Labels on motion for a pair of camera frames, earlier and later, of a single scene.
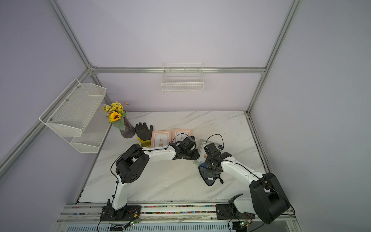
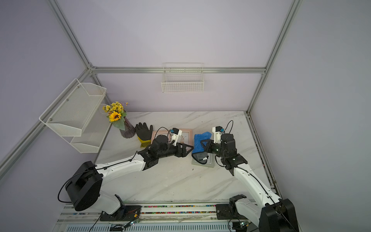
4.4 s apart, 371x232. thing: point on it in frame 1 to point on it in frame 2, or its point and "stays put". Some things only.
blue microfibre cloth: (203, 165) to (197, 146)
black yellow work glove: (144, 135) stays put
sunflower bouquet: (116, 114) stays put
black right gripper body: (208, 163) to (217, 149)
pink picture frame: (160, 138) stays put
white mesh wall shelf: (78, 115) stays put
